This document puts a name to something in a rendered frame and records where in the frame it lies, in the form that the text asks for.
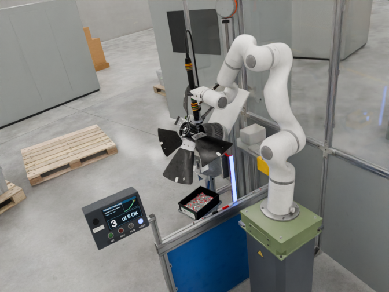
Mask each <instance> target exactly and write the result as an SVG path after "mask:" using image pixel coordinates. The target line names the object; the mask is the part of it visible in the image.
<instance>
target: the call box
mask: <svg viewBox="0 0 389 292"><path fill-rule="evenodd" d="M257 165H258V170H260V171H261V172H263V173H265V174H266V175H268V176H269V167H268V165H267V163H266V162H265V161H264V160H263V159H262V157H261V156H259V157H257Z"/></svg>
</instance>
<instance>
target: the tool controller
mask: <svg viewBox="0 0 389 292"><path fill-rule="evenodd" d="M82 211H83V214H84V217H85V219H86V222H87V224H88V226H89V229H90V232H91V234H92V236H93V239H94V241H95V243H96V246H97V248H98V250H101V249H103V248H105V247H107V246H109V245H111V244H113V243H115V242H117V241H119V240H121V239H123V238H125V237H127V236H129V235H131V234H133V233H135V232H137V231H139V230H141V229H144V228H146V227H148V226H149V221H148V218H147V216H146V212H145V210H144V207H143V204H142V201H141V198H140V195H139V193H138V191H137V190H136V189H135V188H133V187H129V188H126V189H124V190H122V191H119V192H117V193H115V194H113V195H110V196H107V197H106V198H103V199H101V200H98V201H96V202H94V203H91V204H89V205H87V206H85V207H82ZM114 217H118V220H119V222H120V226H119V227H117V228H114V229H112V230H110V228H109V225H108V223H107V221H108V220H110V219H112V218H114ZM140 218H142V219H143V223H142V224H139V223H138V220H139V219H140ZM129 223H133V224H134V226H133V228H131V229H130V228H129V227H128V225H129ZM119 228H123V229H124V231H123V233H119V232H118V229H119ZM111 232H112V233H113V238H109V237H108V234H109V233H111Z"/></svg>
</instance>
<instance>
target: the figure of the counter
mask: <svg viewBox="0 0 389 292"><path fill-rule="evenodd" d="M107 223H108V225H109V228H110V230H112V229H114V228H117V227H119V226H120V222H119V220H118V217H114V218H112V219H110V220H108V221H107Z"/></svg>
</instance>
